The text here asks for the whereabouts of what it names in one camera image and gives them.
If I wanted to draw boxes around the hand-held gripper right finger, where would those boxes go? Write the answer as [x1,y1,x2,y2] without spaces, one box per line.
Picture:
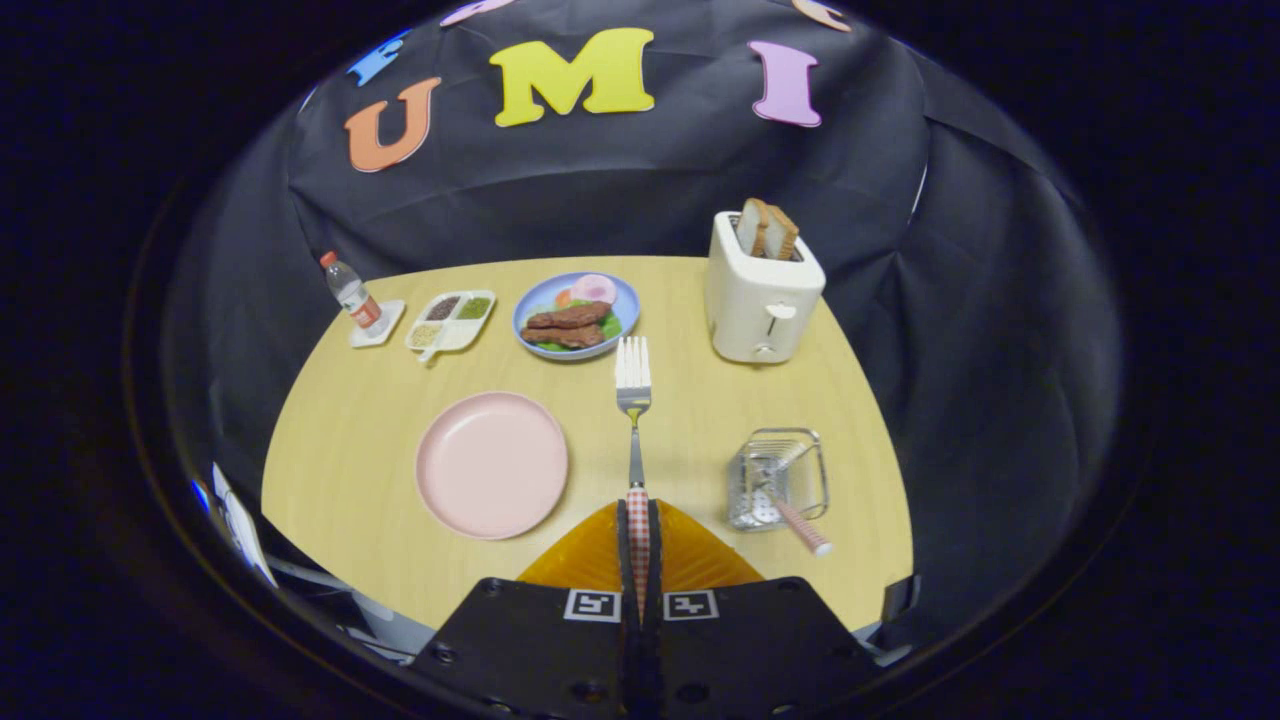
[646,498,883,720]

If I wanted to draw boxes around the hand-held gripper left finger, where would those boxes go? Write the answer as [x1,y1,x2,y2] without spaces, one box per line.
[408,498,631,720]

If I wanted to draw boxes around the spoon with red checked handle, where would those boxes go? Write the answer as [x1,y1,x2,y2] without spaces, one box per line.
[750,468,835,558]

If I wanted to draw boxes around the fork with red checked handle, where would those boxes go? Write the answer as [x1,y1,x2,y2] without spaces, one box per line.
[614,335,654,621]

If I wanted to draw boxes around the pink plate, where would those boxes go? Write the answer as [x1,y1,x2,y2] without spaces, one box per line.
[415,391,570,542]

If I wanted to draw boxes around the white board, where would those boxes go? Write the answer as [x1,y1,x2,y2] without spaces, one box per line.
[209,462,279,589]

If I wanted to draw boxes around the brown meat slice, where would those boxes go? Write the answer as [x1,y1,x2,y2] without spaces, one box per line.
[526,301,612,330]
[520,324,608,350]

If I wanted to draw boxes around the white divided condiment tray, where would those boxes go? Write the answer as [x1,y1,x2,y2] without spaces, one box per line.
[404,290,498,364]

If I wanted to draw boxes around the green lettuce leaf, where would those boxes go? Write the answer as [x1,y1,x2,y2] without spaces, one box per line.
[538,298,625,354]

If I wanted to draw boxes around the white toaster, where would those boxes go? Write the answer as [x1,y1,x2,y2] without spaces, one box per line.
[704,210,828,365]

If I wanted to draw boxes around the white square coaster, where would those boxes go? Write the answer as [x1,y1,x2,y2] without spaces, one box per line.
[348,299,408,349]

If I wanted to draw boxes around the blue plate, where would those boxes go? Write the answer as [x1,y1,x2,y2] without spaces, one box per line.
[512,272,642,362]

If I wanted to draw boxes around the clear bottle with red cap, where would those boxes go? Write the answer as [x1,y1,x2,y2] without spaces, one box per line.
[320,251,384,332]

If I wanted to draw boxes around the toast slice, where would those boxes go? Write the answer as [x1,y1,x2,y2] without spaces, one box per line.
[734,198,772,257]
[765,205,800,262]

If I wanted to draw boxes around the metal wire basket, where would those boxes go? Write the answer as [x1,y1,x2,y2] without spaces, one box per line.
[727,428,831,533]

